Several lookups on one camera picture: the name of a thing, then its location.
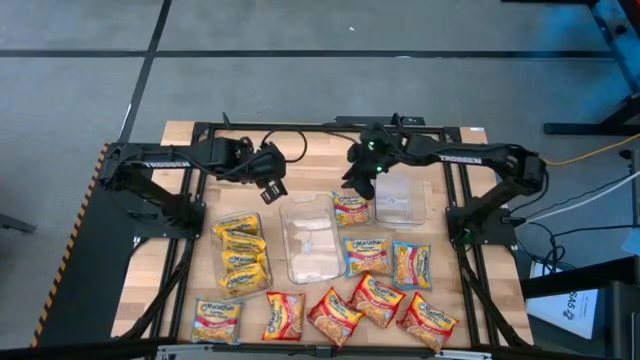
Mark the black hazard-striped platform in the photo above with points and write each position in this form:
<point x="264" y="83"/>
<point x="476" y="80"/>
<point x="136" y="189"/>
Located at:
<point x="85" y="280"/>

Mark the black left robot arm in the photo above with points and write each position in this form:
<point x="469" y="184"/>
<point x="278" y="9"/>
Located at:
<point x="165" y="162"/>

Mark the black cart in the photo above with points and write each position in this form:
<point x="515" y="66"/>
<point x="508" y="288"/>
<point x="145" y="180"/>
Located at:
<point x="620" y="320"/>

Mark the black furniture foot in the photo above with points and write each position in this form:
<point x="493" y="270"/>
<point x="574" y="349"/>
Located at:
<point x="15" y="223"/>

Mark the white metal bar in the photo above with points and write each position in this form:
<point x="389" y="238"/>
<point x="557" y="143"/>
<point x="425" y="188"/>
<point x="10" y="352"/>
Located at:
<point x="462" y="355"/>

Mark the clear plastic bin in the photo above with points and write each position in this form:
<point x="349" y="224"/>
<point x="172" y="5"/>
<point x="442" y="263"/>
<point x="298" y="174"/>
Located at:
<point x="216" y="250"/>
<point x="400" y="205"/>
<point x="310" y="250"/>

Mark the red Maruchan noodle pack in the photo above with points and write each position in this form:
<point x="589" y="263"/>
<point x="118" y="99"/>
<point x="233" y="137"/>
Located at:
<point x="334" y="317"/>
<point x="426" y="321"/>
<point x="284" y="316"/>
<point x="376" y="300"/>

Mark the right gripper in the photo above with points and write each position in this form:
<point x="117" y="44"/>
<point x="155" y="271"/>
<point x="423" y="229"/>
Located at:
<point x="375" y="157"/>

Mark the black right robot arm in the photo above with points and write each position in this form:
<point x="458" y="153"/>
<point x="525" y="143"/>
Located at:
<point x="490" y="155"/>

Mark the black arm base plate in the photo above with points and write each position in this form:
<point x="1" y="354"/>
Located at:
<point x="150" y="225"/>
<point x="495" y="235"/>

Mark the light blue sheet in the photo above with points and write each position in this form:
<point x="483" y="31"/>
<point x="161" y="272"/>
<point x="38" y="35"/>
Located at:
<point x="632" y="242"/>

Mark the blue Maruchan noodle pack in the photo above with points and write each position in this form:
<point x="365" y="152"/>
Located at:
<point x="366" y="257"/>
<point x="216" y="322"/>
<point x="352" y="212"/>
<point x="412" y="266"/>

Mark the black stand frame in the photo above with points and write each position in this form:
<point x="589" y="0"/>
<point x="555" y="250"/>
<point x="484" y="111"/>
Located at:
<point x="575" y="128"/>

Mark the white paper sign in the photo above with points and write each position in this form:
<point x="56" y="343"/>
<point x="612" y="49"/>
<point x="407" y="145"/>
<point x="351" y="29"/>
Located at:
<point x="560" y="310"/>

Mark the black aluminium table frame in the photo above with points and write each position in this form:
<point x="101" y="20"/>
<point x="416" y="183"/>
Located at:
<point x="310" y="127"/>

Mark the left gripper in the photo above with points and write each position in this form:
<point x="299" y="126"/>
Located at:
<point x="270" y="162"/>

